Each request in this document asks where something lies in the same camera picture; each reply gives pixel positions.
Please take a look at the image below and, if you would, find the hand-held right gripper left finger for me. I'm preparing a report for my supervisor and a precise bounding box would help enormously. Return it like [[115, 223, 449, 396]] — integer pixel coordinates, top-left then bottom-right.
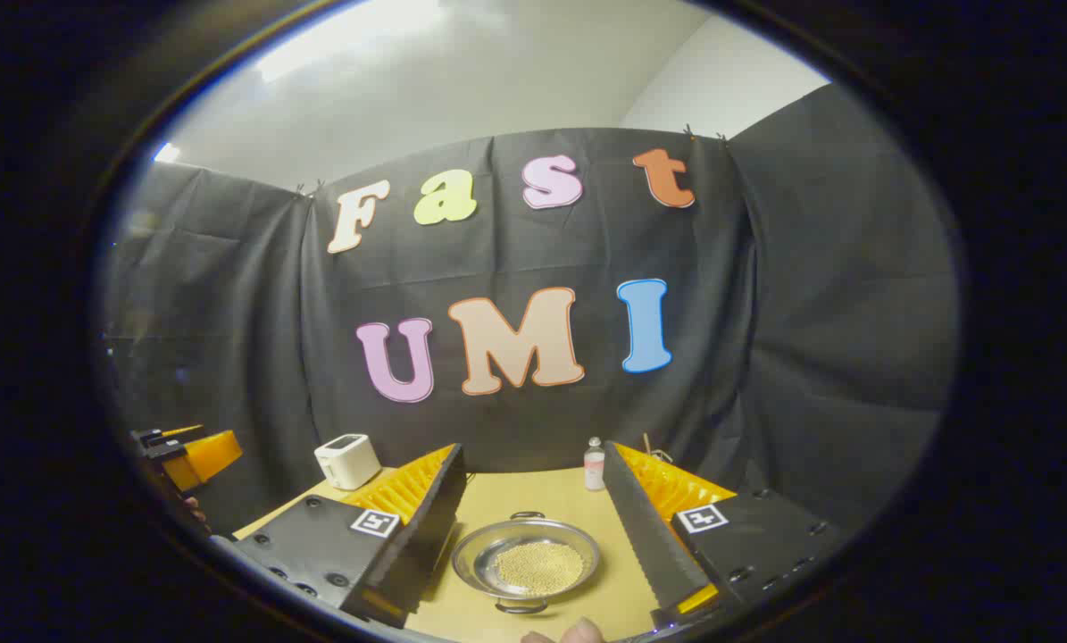
[[229, 442, 468, 629]]

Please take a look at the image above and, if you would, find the white toaster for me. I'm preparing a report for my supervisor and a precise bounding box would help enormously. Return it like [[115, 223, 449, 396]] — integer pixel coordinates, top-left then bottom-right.
[[314, 434, 382, 490]]

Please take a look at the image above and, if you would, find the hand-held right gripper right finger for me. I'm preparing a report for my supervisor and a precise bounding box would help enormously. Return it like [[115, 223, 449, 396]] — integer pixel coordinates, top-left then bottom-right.
[[603, 440, 846, 630]]

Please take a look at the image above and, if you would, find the steel pot with black handle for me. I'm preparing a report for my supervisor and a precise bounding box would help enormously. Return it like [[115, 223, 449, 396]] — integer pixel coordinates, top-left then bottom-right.
[[451, 512, 602, 615]]

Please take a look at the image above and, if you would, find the pile of yellow soybeans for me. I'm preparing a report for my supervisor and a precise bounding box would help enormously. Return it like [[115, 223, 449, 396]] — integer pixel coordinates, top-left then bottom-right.
[[496, 540, 585, 597]]

